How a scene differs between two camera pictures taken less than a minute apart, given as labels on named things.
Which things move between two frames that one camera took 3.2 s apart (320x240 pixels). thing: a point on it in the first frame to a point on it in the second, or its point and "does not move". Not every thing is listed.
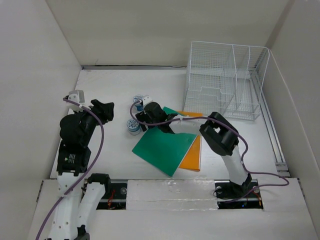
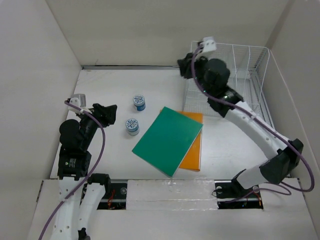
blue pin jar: [138, 100] does not move
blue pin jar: [133, 127] does not move
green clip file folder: [164, 149] does not move
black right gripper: [142, 116] to [185, 66]
